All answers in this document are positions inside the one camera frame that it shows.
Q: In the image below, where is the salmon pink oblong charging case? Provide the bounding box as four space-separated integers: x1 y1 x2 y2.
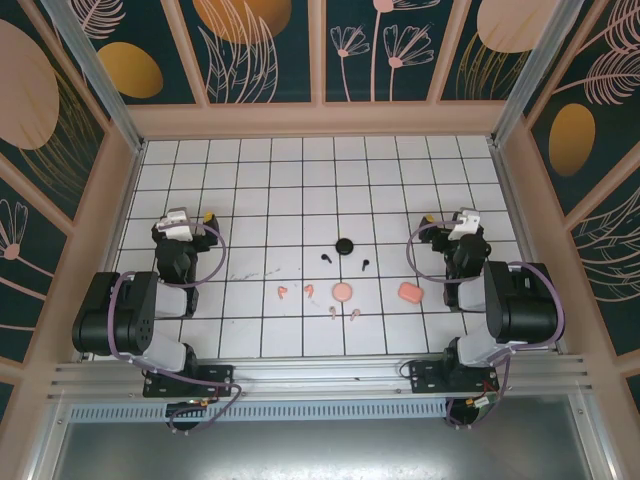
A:
397 282 425 304

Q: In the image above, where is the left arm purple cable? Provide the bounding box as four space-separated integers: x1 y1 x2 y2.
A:
107 222 245 434

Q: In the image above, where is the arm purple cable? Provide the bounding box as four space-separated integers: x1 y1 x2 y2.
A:
107 222 245 434
405 219 568 430

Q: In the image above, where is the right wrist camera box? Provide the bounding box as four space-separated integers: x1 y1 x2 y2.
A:
447 209 482 242

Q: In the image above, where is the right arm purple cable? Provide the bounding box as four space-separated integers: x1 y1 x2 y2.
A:
405 219 568 430

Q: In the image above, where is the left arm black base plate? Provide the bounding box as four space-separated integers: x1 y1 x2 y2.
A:
143 363 236 399

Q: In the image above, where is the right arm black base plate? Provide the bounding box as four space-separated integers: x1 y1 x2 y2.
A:
408 360 494 397

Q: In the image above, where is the aluminium mounting rail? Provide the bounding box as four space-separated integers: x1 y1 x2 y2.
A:
47 353 594 402

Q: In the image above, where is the aluminium corner post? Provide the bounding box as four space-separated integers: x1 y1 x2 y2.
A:
489 0 597 149
42 0 147 154

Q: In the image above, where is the white slotted cable duct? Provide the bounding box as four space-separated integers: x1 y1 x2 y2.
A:
67 402 449 423

